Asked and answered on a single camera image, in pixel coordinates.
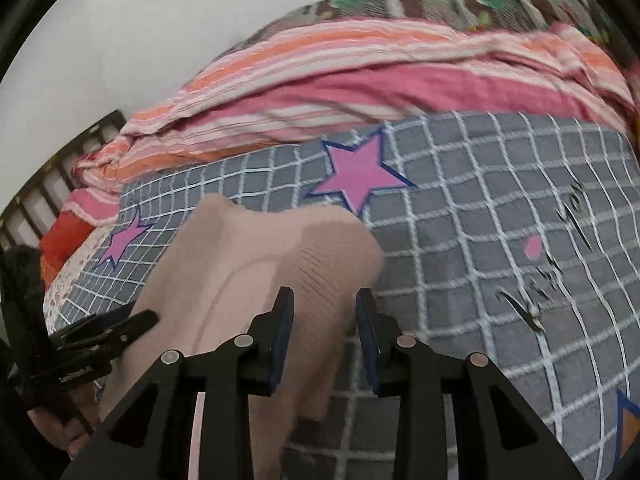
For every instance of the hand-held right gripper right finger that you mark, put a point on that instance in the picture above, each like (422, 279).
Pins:
(367, 345)

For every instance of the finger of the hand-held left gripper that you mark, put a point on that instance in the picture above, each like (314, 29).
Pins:
(115, 327)
(75, 367)

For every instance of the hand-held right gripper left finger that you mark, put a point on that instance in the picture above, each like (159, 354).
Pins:
(280, 345)

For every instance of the beige pink knit garment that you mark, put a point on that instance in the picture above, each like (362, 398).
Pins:
(240, 260)

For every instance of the person's left hand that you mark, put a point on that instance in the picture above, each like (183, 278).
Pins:
(55, 427)

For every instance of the white floral sheet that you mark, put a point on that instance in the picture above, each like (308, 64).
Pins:
(75, 280)

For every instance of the red cloth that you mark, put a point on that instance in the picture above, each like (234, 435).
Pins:
(65, 240)

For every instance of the dark slatted headboard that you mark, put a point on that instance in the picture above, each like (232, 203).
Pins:
(60, 160)

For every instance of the grey checked star-print blanket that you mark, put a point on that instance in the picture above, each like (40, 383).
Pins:
(475, 210)

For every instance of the pink orange striped quilt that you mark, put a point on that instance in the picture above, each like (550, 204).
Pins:
(350, 85)

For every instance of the brown floral patterned blanket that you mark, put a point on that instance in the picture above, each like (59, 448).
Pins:
(425, 5)

